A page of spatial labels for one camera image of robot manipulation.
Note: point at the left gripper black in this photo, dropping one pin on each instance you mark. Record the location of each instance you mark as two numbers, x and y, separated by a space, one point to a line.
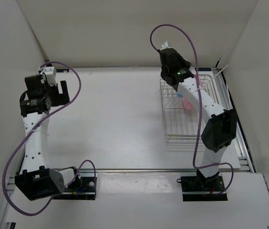
61 98

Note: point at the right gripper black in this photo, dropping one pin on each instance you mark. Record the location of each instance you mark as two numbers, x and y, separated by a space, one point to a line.
186 64

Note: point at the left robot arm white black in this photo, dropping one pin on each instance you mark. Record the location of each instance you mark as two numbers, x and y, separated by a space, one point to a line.
37 179

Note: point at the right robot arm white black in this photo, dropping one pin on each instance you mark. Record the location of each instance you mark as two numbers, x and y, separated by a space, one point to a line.
220 123

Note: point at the pink plastic plate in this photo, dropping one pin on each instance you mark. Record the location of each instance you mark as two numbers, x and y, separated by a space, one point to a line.
186 104

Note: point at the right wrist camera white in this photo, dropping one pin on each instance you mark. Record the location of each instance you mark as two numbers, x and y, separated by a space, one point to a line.
165 45

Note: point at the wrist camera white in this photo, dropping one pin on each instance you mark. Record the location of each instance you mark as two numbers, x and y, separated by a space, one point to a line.
165 45
48 75

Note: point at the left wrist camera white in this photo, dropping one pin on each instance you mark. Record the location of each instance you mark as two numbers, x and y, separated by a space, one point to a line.
48 75

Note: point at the metal wire dish rack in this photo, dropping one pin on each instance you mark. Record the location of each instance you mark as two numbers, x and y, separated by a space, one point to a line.
180 124

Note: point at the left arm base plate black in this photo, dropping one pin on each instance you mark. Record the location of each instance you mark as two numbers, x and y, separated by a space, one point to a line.
83 188

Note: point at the aluminium frame rail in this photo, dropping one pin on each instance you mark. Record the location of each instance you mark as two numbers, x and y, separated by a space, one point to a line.
144 170

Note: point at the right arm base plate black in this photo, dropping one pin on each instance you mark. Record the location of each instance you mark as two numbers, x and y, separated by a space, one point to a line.
192 191

